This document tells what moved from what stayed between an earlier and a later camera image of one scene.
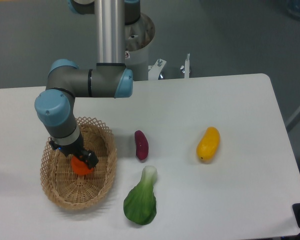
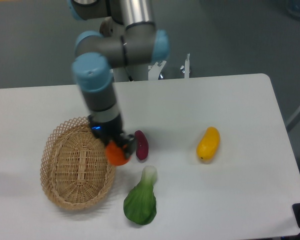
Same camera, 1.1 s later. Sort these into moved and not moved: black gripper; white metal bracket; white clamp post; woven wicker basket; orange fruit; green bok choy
Moved: black gripper; orange fruit
Not moved: white clamp post; woven wicker basket; green bok choy; white metal bracket
